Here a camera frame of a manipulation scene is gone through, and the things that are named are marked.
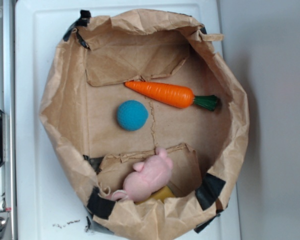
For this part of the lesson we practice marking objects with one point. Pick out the blue foam ball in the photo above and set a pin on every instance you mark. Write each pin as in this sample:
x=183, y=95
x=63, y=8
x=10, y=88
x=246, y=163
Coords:
x=131, y=115

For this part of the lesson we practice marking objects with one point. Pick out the brown paper bag bin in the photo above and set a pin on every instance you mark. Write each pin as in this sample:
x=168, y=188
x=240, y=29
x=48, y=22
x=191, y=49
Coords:
x=85, y=87

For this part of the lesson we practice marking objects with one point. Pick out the orange toy carrot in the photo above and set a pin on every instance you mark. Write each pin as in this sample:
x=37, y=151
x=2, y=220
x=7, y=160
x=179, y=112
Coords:
x=173, y=95

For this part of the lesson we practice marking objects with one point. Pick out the pink plush pig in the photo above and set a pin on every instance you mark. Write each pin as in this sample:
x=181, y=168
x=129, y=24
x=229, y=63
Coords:
x=148, y=177

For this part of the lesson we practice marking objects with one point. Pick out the yellow block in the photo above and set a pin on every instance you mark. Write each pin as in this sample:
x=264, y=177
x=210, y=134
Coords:
x=160, y=195

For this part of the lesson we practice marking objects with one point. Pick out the white plastic tray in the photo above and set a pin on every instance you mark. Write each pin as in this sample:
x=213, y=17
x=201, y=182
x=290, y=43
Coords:
x=48, y=207

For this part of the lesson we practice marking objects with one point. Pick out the aluminium frame rail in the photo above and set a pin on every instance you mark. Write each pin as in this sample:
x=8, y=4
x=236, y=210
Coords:
x=8, y=196

